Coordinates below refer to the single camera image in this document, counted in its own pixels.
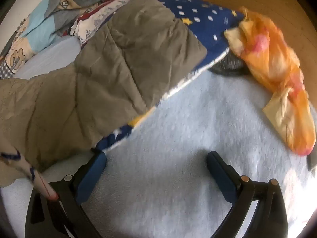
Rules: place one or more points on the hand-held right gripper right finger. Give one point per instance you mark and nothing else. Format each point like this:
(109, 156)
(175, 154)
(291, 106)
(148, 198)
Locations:
(220, 171)

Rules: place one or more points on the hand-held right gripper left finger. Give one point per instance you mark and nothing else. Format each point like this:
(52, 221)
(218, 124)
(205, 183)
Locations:
(92, 171)

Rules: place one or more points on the olive quilted jacket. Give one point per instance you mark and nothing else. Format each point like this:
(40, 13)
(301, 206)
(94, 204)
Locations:
(99, 79)

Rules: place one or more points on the light blue cloud bedsheet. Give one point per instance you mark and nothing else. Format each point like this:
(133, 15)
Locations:
(185, 116)

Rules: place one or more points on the white patterned cloth strip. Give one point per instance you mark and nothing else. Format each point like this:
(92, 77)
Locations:
(24, 166)

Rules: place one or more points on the black round object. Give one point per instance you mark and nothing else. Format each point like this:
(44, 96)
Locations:
(227, 66)

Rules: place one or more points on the orange cloth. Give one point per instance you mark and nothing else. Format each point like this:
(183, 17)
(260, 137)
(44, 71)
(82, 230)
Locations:
(270, 54)

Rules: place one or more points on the blue star-print pillow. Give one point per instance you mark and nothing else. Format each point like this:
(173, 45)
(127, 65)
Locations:
(205, 22)

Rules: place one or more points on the patchwork duvet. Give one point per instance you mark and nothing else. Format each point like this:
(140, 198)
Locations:
(39, 22)

